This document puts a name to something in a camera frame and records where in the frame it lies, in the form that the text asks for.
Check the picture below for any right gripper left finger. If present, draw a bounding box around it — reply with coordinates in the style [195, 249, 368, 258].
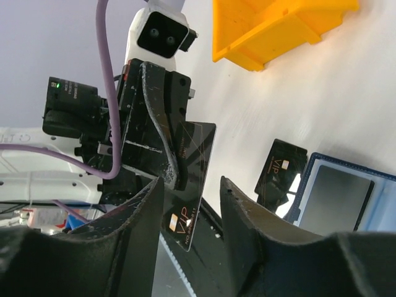
[67, 178, 164, 296]

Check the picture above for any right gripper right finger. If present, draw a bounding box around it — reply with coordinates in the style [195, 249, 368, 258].
[220, 176, 328, 296]

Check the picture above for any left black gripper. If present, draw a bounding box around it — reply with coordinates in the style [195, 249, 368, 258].
[118, 59, 191, 190]

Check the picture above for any yellow plastic bin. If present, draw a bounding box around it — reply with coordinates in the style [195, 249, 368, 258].
[212, 0, 359, 71]

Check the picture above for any black credit card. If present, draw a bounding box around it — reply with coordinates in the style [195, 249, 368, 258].
[299, 165, 375, 236]

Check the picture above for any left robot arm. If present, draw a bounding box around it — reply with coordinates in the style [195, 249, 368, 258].
[1, 59, 196, 209]

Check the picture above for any blue storage box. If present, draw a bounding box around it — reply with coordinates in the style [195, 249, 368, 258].
[63, 215, 84, 233]

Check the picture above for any grey cable duct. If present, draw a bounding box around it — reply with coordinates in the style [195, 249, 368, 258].
[160, 233, 197, 297]

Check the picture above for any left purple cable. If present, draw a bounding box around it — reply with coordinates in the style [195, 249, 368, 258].
[0, 0, 121, 223]

